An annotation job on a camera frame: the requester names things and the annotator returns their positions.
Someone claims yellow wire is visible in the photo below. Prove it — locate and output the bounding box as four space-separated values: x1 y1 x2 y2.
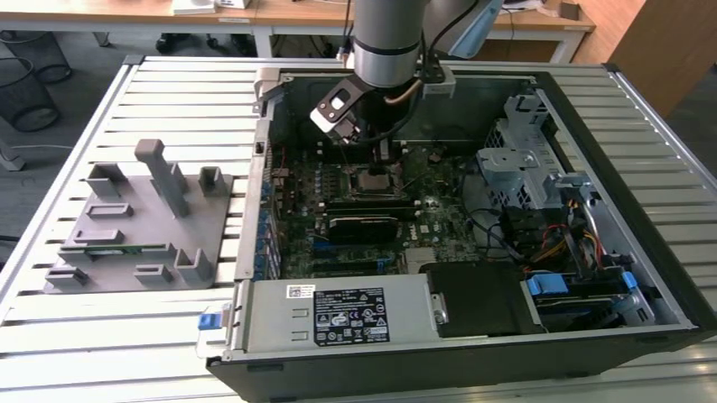
531 233 598 264

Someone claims black plastic air shroud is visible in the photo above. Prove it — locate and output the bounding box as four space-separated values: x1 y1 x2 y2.
418 260 547 339

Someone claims brown wooden cabinet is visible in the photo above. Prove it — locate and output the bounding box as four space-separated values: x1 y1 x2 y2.
570 0 717 118

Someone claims green RAM stick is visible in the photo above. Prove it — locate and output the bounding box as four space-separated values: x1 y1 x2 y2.
60 244 170 258

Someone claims green motherboard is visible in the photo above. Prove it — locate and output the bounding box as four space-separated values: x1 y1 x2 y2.
268 138 505 280

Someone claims blue plastic case latch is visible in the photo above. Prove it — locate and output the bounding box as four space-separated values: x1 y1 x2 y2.
199 306 234 332

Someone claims blue disk carrier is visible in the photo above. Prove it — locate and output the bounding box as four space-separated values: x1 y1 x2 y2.
526 270 640 331

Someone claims red wire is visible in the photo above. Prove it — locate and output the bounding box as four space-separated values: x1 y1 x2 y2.
539 224 609 270

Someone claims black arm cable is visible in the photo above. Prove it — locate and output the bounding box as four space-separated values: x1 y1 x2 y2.
391 0 483 144

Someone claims white box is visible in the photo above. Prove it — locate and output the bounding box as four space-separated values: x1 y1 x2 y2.
171 0 219 17

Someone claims grey parts rack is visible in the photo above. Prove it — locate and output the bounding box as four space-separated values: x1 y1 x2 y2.
43 138 236 295

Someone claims black RAM slot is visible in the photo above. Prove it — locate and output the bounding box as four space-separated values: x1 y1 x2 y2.
324 212 421 219
323 208 421 215
316 154 409 161
323 199 419 206
316 144 407 151
316 149 407 156
316 140 407 147
323 203 421 210

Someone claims black chair base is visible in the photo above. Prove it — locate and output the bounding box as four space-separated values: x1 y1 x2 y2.
155 33 190 55
204 33 256 55

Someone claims black wire mesh bin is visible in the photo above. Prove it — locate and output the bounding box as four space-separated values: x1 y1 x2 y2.
0 56 61 133
3 31 73 85

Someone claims silver metal drive cage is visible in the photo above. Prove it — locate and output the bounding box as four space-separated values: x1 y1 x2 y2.
474 92 595 211

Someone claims wooden desk white frame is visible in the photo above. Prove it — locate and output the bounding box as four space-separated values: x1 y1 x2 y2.
0 0 264 47
251 0 598 64

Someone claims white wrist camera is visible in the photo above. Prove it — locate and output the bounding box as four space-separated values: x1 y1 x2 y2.
310 74 366 132

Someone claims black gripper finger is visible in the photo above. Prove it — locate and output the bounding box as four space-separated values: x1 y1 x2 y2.
367 140 394 178

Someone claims grey plastic case latch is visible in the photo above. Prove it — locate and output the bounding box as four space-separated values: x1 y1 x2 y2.
254 66 292 118

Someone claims black expansion slot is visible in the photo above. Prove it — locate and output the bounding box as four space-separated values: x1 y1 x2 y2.
310 260 388 275

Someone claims black wire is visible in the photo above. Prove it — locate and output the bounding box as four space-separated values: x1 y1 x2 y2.
467 207 522 259

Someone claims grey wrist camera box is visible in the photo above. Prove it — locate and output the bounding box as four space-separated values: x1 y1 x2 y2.
421 62 455 98

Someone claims silver CPU green board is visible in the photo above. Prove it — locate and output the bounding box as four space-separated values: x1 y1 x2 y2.
358 170 394 192

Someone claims brown braided hose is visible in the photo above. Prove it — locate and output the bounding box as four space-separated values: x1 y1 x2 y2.
383 77 422 107

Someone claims grey power supply unit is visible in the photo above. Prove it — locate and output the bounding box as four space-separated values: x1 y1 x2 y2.
223 275 449 362

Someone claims black open PC case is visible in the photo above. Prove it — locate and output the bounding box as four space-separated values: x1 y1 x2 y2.
204 66 716 398

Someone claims silver chipset heatsink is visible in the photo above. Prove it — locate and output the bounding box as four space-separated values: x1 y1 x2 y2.
403 247 438 270

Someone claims pale blue teach pendant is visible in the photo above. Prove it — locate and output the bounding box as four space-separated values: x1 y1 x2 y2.
447 0 505 60

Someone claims CPU socket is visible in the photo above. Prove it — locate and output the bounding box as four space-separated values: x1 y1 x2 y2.
344 161 407 202

